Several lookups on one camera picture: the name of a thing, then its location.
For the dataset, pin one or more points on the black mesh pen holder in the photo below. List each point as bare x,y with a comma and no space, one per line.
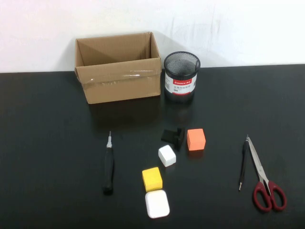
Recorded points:
181,95

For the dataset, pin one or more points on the small white cube block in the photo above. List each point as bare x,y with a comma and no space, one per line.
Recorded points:
166,156

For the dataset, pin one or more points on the open brown cardboard box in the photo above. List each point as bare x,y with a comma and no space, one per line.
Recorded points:
119,83

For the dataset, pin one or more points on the orange cube block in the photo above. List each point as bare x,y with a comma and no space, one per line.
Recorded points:
196,140

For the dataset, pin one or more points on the yellow cube block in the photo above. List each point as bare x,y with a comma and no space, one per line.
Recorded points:
152,179

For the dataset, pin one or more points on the large white rounded block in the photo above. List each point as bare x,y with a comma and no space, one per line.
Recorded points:
157,205

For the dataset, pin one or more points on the black plastic bracket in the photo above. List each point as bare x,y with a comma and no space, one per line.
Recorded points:
166,136

